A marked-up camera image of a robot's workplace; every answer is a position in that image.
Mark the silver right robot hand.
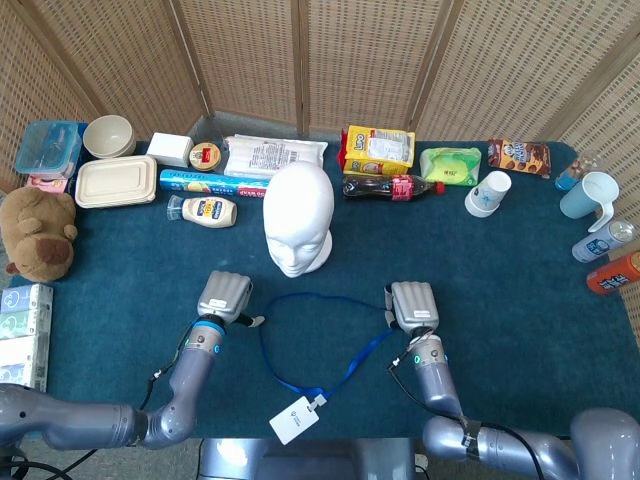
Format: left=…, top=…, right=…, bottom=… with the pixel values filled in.
left=383, top=281, right=442, bottom=337

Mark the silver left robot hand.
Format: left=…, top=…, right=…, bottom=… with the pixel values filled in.
left=196, top=270, right=266, bottom=330

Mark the white badge with blue lanyard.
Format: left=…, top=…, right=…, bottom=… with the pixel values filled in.
left=258, top=292, right=397, bottom=447

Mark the white foam mannequin head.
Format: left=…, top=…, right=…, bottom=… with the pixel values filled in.
left=262, top=161, right=335, bottom=279

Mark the teal table cloth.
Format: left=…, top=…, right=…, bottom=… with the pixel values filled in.
left=9, top=139, right=640, bottom=442

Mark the mayonnaise squeeze bottle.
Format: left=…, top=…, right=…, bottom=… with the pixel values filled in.
left=166, top=194, right=239, bottom=229

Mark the blue plastic wrap box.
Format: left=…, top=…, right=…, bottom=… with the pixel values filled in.
left=159, top=168, right=272, bottom=200

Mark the cola bottle with red label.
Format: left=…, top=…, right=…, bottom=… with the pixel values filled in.
left=341, top=173, right=447, bottom=205

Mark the white paper cup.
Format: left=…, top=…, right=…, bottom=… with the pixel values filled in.
left=464, top=170, right=513, bottom=221

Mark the round tin with red label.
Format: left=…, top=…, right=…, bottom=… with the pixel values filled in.
left=188, top=141, right=225, bottom=171

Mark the green wet wipes pack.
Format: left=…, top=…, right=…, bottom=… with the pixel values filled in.
left=418, top=146, right=484, bottom=188

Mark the white plastic food package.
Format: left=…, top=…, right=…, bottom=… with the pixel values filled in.
left=222, top=133, right=330, bottom=180

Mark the small white box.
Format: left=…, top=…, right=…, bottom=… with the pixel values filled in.
left=146, top=131, right=195, bottom=169

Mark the beige lidded food container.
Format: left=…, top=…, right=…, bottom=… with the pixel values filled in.
left=73, top=154, right=159, bottom=210

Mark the yellow snack bag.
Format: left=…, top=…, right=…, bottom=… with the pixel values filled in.
left=339, top=124, right=417, bottom=177

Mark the brown chocolate cookie bag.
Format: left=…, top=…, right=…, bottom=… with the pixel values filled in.
left=487, top=138, right=553, bottom=180

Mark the grey robot torso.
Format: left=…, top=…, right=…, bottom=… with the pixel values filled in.
left=197, top=437, right=419, bottom=480

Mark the white and blue drink can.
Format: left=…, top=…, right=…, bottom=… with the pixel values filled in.
left=571, top=219, right=638, bottom=265

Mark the beige round bowl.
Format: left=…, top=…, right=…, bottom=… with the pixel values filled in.
left=82, top=114, right=138, bottom=160

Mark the clear bottle with blue cap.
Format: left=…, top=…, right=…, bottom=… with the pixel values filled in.
left=554, top=149, right=607, bottom=193

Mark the brown plush toy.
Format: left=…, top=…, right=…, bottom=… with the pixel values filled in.
left=0, top=187, right=79, bottom=284

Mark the light blue plastic mug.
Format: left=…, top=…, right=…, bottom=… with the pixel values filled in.
left=558, top=171, right=622, bottom=234

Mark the orange drink can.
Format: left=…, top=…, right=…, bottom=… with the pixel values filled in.
left=585, top=249, right=640, bottom=297

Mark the tissue pack with green print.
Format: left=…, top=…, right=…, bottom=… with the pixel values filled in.
left=0, top=312, right=54, bottom=342

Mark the pink box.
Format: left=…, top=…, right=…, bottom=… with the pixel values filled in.
left=24, top=172, right=72, bottom=196

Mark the clear container with blue lid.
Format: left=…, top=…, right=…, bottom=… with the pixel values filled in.
left=13, top=119, right=84, bottom=180

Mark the wicker folding screen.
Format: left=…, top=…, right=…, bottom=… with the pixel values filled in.
left=0, top=0, right=640, bottom=351

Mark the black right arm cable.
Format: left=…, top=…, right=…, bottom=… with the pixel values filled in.
left=387, top=355, right=547, bottom=480

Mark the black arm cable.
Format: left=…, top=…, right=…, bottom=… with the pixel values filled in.
left=0, top=322, right=197, bottom=480
left=387, top=355, right=547, bottom=480

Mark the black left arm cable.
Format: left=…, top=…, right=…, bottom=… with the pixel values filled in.
left=0, top=322, right=197, bottom=480

